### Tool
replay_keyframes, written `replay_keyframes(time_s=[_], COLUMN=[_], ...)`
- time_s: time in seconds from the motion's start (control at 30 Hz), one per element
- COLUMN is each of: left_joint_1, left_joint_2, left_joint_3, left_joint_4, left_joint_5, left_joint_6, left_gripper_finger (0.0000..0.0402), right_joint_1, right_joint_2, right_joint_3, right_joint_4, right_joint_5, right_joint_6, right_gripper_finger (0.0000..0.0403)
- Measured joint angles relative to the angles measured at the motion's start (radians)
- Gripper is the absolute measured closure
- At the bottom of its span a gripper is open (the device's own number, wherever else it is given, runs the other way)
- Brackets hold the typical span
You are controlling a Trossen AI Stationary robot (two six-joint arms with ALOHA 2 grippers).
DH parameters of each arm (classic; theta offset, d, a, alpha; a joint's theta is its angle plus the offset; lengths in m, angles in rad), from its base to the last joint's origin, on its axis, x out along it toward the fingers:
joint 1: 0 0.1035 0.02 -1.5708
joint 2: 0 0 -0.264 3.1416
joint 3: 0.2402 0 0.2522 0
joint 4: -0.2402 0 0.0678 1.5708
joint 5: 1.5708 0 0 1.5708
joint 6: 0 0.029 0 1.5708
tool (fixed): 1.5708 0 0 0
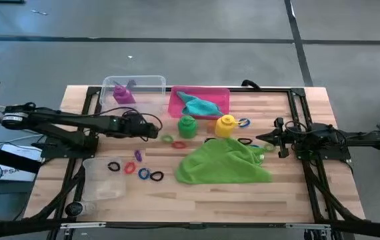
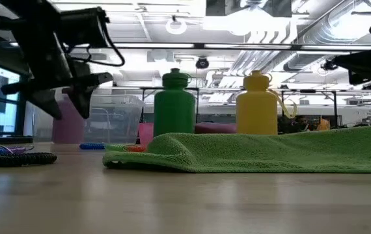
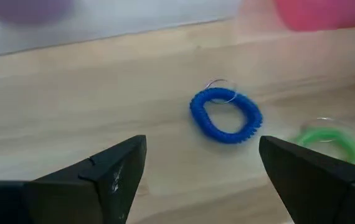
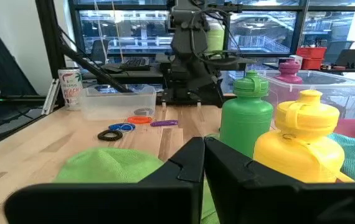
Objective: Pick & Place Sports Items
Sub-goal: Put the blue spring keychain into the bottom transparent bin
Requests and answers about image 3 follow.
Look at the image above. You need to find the green coil wristband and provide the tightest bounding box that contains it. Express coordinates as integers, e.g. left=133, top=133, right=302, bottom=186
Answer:
left=291, top=117, right=355, bottom=166

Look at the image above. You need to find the large clear plastic bin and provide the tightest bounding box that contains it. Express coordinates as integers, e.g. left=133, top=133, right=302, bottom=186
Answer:
left=0, top=0, right=244, bottom=60

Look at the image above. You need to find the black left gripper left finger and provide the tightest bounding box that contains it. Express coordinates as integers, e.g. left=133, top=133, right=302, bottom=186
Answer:
left=0, top=134, right=147, bottom=224

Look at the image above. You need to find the blue coil wristband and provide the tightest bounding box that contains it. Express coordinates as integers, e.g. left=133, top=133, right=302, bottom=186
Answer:
left=189, top=78, right=264, bottom=145

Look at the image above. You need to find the purple sports bottle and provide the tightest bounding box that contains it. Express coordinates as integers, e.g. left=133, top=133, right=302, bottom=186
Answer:
left=0, top=0, right=74, bottom=26

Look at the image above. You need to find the pink plastic bin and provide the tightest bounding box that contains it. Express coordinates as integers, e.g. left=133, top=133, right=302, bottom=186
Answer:
left=273, top=0, right=355, bottom=32

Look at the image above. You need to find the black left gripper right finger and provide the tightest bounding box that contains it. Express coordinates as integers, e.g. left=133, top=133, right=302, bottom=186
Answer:
left=259, top=136, right=355, bottom=224

